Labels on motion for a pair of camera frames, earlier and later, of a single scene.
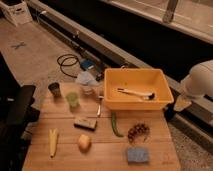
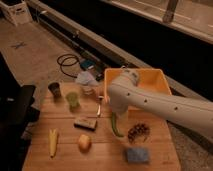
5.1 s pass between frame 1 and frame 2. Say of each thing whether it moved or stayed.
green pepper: stayed
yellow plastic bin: stayed
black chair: stayed
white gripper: moved
